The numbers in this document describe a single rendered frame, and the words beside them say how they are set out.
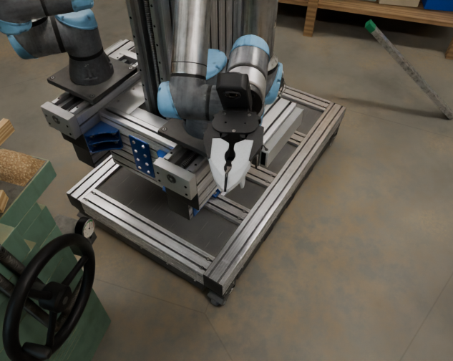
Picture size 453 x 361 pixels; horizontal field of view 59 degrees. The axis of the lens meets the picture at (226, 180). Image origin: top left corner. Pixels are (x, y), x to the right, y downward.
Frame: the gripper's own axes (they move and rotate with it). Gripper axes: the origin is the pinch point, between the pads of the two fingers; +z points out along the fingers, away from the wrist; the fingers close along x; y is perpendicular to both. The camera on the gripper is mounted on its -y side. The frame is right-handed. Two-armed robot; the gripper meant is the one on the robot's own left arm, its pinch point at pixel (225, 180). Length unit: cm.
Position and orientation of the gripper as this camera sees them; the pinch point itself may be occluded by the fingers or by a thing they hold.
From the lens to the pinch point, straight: 56.3
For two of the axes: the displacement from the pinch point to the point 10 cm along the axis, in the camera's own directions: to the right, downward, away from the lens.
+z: -1.4, 7.8, -6.2
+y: 0.6, 6.3, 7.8
